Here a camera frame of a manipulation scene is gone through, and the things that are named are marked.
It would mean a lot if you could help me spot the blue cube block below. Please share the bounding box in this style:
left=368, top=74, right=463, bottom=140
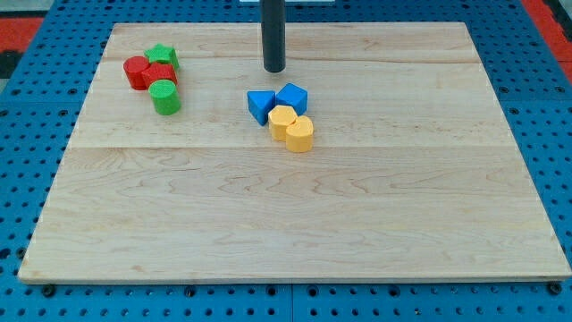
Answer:
left=275, top=83, right=308, bottom=115

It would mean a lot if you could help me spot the red star block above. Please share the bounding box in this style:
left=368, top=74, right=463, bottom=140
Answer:
left=141, top=63, right=178, bottom=89

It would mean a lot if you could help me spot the red cylinder block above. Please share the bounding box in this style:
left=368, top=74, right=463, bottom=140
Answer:
left=122, top=55, right=150, bottom=90

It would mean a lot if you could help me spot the yellow hexagon block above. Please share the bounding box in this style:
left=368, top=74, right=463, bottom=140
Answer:
left=268, top=105, right=298, bottom=141

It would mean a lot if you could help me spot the wooden board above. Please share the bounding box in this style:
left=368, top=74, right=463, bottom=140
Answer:
left=19, top=22, right=571, bottom=284

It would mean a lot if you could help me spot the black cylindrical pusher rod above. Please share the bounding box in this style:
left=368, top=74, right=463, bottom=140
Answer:
left=260, top=0, right=286, bottom=73

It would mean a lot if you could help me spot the green cylinder block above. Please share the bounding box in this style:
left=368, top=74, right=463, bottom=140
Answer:
left=148, top=80, right=181, bottom=115

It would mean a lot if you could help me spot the blue triangle block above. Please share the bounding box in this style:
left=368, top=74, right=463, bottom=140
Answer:
left=247, top=90, right=275, bottom=126

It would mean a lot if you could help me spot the green star block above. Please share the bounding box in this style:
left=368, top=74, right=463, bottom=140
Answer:
left=144, top=43, right=180, bottom=70

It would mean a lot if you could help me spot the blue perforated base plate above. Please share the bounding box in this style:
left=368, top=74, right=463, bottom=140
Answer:
left=1, top=0, right=571, bottom=321

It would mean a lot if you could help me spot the yellow heart block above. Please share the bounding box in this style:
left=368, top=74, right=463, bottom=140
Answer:
left=285, top=115, right=314, bottom=153

